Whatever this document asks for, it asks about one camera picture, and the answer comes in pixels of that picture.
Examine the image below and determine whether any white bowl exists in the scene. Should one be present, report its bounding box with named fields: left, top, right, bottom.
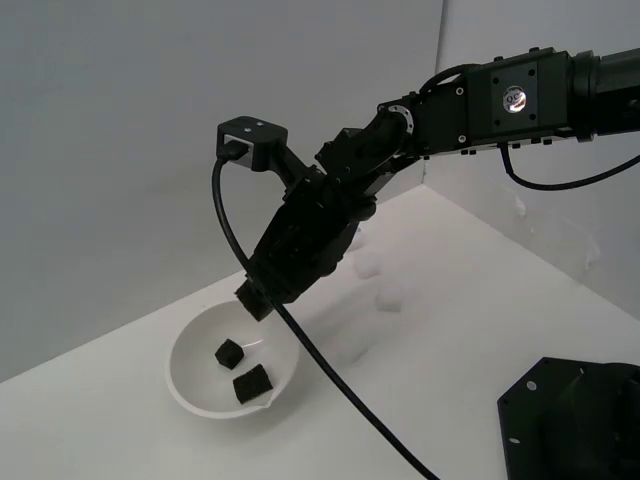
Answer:
left=168, top=298, right=302, bottom=419

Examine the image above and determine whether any black hanging arm cable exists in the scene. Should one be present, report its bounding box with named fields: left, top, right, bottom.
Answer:
left=499, top=142, right=640, bottom=192

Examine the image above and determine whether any black camera usb cable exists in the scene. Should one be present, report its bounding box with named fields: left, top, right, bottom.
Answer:
left=210, top=141, right=441, bottom=480

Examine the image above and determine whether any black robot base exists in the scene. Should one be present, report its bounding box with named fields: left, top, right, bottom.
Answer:
left=496, top=356, right=640, bottom=480

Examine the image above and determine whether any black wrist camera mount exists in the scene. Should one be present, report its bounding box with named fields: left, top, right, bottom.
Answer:
left=216, top=115, right=309, bottom=189

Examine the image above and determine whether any white foam cube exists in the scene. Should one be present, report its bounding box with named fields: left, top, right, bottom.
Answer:
left=377, top=284, right=405, bottom=314
left=354, top=252, right=384, bottom=279

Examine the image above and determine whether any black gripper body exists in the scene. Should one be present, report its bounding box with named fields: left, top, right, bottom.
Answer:
left=264, top=167, right=377, bottom=239

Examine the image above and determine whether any short black arm cable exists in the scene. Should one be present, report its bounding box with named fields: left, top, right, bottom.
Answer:
left=418, top=63, right=481, bottom=96

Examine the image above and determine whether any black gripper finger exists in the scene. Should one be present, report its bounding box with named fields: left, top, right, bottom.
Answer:
left=312, top=227, right=351, bottom=292
left=248, top=234, right=341, bottom=305

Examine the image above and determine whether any black foam cube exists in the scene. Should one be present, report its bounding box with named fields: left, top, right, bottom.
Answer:
left=214, top=337, right=247, bottom=371
left=232, top=363, right=276, bottom=404
left=235, top=282, right=275, bottom=323

